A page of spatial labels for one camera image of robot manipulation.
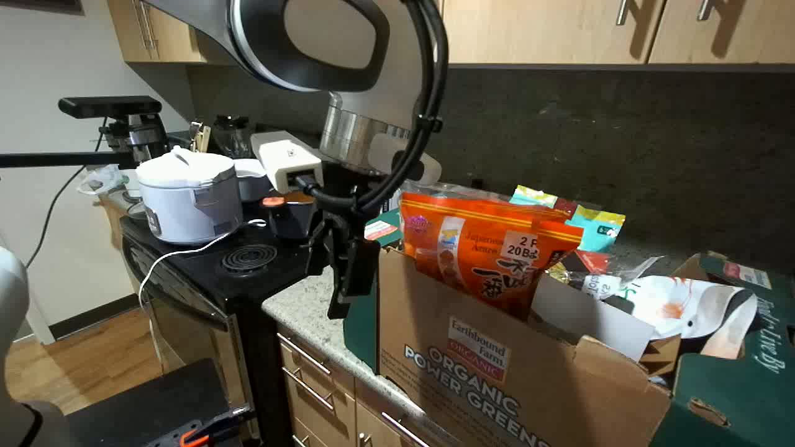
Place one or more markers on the small teal packet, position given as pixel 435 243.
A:
pixel 535 196

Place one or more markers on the black stove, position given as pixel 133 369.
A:
pixel 239 287

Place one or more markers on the crumpled white plastic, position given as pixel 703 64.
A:
pixel 107 180

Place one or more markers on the black cart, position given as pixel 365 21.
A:
pixel 157 405

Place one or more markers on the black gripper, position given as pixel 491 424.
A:
pixel 343 236

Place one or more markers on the wooden wall cabinets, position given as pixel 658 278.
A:
pixel 537 28

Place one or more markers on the teal yellow snack bag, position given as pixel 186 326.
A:
pixel 600 227

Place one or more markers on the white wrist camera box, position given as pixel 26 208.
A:
pixel 281 162

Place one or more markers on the black camera on stand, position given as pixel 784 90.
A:
pixel 107 105

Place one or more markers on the white rice cooker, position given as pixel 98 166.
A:
pixel 189 198

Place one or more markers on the cardboard box organic power greens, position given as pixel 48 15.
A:
pixel 462 337

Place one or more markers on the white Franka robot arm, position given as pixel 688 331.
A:
pixel 250 33

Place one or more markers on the white pouch orange print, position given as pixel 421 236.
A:
pixel 678 305

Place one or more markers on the dark red snack packet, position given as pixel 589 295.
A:
pixel 589 264

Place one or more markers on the orange snack bag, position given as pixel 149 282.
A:
pixel 488 249

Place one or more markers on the white cardboard piece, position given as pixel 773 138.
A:
pixel 588 318

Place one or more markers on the wooden drawer cabinet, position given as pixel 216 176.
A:
pixel 319 398

